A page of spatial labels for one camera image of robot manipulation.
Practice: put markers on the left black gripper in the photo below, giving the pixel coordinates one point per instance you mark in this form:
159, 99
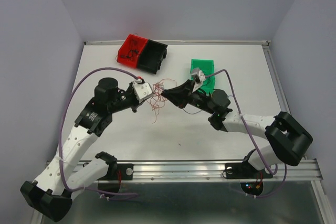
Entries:
137, 104

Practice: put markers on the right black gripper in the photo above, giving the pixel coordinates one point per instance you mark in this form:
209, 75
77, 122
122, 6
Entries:
180, 94

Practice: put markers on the green plastic bin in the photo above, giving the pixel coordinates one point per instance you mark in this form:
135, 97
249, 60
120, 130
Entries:
207, 67

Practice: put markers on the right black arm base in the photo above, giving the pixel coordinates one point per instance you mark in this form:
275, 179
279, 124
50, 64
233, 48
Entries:
243, 171

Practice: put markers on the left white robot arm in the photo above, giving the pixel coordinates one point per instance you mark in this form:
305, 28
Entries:
54, 190

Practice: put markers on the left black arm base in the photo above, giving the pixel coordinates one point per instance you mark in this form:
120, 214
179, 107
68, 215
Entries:
109, 168

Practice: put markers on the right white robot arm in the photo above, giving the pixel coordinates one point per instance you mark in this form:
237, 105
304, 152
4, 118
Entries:
288, 139

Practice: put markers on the red plastic bin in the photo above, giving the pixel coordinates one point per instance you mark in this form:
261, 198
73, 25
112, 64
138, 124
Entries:
130, 51

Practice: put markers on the black plastic bin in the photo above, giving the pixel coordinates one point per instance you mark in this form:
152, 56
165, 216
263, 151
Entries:
151, 57

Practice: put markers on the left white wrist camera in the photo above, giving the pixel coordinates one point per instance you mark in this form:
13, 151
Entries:
142, 91

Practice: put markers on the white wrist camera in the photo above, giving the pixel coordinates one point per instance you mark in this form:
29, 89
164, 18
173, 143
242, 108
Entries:
142, 91
198, 75

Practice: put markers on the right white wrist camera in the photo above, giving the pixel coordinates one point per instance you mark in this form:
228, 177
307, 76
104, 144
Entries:
198, 75

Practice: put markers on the aluminium front rail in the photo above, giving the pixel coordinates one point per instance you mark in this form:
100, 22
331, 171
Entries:
142, 172

